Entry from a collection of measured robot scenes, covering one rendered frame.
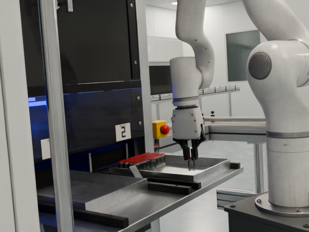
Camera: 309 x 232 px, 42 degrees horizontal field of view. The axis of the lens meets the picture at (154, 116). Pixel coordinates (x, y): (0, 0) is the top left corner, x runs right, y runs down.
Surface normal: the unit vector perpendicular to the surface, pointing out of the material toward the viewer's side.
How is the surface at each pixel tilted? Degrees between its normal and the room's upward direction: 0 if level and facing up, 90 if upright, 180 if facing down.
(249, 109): 90
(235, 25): 90
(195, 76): 88
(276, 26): 132
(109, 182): 90
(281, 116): 99
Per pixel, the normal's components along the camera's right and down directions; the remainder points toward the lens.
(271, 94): -0.51, 0.69
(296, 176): -0.09, 0.10
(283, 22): -0.06, 0.60
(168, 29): 0.81, 0.00
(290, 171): -0.36, 0.11
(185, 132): -0.58, 0.07
